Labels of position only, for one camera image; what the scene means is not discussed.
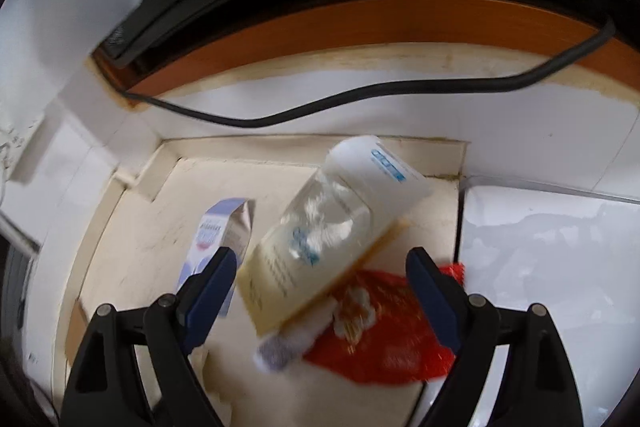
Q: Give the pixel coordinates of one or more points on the yellow white box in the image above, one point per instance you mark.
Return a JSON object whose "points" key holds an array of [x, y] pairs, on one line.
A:
{"points": [[310, 247]]}

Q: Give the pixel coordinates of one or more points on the red packet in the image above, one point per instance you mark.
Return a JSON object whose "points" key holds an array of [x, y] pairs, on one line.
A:
{"points": [[390, 347]]}

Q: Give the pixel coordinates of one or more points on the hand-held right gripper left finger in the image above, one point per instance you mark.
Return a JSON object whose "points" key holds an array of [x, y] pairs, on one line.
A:
{"points": [[212, 292]]}

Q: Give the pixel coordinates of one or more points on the small blue white box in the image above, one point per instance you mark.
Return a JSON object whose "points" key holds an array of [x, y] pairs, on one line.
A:
{"points": [[220, 227]]}

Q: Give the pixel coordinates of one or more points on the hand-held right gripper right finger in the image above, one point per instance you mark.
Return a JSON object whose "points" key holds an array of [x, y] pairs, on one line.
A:
{"points": [[430, 297]]}

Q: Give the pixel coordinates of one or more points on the orange wooden frame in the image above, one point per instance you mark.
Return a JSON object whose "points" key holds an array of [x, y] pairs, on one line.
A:
{"points": [[350, 22]]}

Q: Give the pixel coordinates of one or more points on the brown cardboard sheet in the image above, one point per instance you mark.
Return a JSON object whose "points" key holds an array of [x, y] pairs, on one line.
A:
{"points": [[75, 327]]}

